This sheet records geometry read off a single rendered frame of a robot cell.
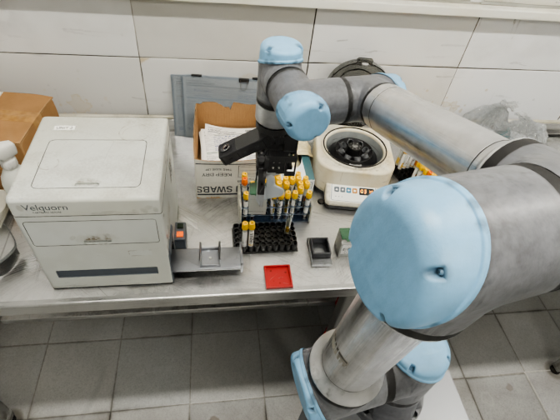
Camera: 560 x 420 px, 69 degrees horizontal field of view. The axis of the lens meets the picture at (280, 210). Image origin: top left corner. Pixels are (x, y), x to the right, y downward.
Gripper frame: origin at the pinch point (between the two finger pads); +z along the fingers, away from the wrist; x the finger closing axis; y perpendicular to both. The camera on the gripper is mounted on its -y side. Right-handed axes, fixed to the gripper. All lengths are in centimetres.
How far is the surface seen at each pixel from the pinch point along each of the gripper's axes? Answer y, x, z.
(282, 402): 16, -10, 110
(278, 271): 6.5, -6.3, 21.9
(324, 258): 18.9, -3.1, 20.7
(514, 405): 116, -15, 110
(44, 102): -59, 40, 4
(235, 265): -4.7, -7.1, 18.1
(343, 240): 23.5, -0.6, 16.1
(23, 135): -59, 24, 4
